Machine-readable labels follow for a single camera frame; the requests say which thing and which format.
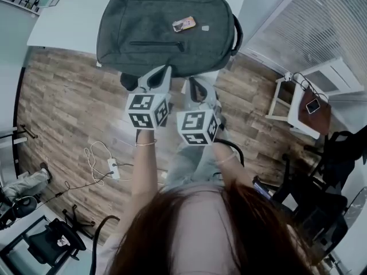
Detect small colourful card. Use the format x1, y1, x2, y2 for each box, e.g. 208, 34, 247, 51
171, 16, 197, 33

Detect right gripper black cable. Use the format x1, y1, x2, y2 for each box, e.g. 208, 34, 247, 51
214, 138, 245, 168

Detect white power strip with cable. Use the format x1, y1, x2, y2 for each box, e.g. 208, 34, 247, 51
84, 141, 132, 186

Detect black charging cable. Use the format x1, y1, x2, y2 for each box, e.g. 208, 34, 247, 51
291, 72, 329, 103

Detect person's left forearm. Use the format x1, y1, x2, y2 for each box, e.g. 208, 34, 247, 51
119, 129, 159, 240

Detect white cabinet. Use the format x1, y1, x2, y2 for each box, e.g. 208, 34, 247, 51
299, 56, 365, 97

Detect pale right wrist bracelet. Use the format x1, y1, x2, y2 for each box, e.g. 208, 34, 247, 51
216, 152, 239, 166

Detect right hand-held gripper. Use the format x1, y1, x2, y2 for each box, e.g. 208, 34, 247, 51
175, 77, 227, 146

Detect thin left wrist bangle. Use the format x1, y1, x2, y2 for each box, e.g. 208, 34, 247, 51
134, 138, 158, 147

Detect dark grey backpack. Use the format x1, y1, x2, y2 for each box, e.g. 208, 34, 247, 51
96, 0, 244, 91

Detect white smartphone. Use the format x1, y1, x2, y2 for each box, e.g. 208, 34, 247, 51
305, 98, 321, 115

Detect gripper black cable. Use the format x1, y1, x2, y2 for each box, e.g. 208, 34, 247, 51
214, 138, 245, 168
89, 215, 120, 275

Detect white stool brown top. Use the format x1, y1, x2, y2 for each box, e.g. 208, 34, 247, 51
265, 72, 333, 140

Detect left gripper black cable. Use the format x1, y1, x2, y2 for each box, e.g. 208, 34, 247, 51
89, 215, 120, 275

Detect thin black floor cable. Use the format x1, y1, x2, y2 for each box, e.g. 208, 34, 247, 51
37, 162, 134, 209

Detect black office chair white print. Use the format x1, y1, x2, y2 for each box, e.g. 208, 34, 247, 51
25, 204, 96, 269

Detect person's right forearm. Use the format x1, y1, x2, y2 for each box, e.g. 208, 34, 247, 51
212, 142, 255, 188

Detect person's light jeans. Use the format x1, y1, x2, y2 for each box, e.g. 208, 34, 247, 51
163, 130, 232, 193

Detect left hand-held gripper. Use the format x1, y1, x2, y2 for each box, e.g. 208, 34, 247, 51
124, 64, 174, 131

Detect plain black office chair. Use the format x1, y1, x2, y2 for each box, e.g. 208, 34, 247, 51
272, 130, 367, 257

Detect white window blinds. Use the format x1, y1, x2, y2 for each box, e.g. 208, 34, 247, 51
240, 0, 367, 97

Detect whiteboard stand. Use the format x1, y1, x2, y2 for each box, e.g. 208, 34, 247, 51
0, 123, 38, 148

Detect black waist recorder box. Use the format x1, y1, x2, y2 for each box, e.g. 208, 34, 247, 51
252, 179, 273, 202

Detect person's pale pink shirt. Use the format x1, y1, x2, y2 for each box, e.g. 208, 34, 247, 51
96, 182, 244, 275

